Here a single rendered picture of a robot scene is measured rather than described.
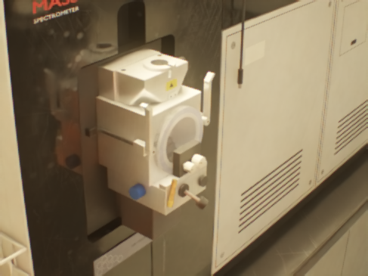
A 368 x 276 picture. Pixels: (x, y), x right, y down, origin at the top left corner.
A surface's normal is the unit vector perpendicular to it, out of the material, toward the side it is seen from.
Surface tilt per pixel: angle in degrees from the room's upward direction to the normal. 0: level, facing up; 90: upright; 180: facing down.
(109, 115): 90
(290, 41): 90
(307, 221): 0
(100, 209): 90
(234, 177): 90
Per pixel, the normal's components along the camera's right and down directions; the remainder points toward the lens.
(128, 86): -0.63, 0.35
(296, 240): 0.01, -0.89
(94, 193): 0.78, 0.29
